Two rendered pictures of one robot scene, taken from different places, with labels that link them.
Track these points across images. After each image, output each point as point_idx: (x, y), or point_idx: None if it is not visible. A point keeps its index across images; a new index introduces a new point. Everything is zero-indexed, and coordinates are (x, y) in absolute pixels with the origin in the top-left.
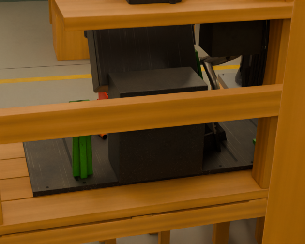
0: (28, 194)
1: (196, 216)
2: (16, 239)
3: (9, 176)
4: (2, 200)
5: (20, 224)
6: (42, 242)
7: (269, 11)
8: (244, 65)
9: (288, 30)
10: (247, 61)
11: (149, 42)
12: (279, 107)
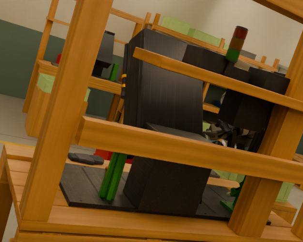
0: (63, 203)
1: None
2: (53, 239)
3: None
4: None
5: (62, 225)
6: None
7: (286, 100)
8: (232, 143)
9: (288, 119)
10: (234, 141)
11: (175, 109)
12: (272, 173)
